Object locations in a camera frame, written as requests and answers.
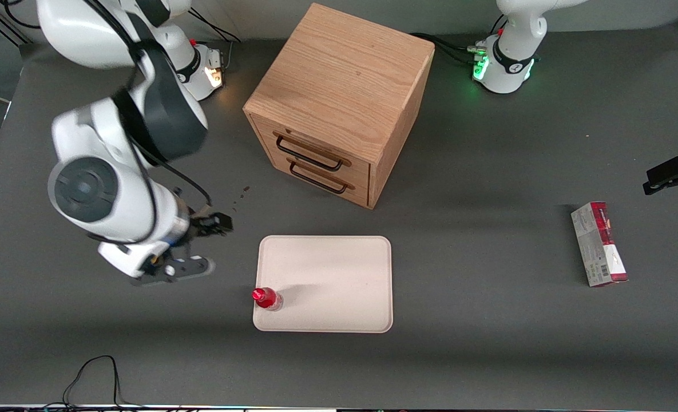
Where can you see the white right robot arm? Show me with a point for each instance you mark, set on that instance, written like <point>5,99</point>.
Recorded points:
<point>110,189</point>

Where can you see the dark aluminium rail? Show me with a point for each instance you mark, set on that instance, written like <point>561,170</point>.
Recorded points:
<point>1,28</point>

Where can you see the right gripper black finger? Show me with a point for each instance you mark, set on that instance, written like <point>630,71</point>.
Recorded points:
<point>204,230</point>
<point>223,223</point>

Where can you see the wooden drawer cabinet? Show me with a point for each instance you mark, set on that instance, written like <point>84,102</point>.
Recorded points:
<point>344,68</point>

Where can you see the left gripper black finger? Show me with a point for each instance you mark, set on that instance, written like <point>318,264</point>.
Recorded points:
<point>662,177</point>

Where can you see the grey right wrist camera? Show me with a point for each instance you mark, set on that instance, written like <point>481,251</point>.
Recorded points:
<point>184,268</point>

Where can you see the small coke bottle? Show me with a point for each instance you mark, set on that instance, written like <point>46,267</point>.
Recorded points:
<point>267,298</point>

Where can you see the beige plastic tray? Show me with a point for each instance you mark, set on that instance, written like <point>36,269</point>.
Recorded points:
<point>338,274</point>

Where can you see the red tartan cardboard box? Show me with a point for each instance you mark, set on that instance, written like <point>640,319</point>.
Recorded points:
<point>596,246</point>

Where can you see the wooden drawer front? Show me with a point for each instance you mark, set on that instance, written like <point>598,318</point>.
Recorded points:
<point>359,173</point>
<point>360,194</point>

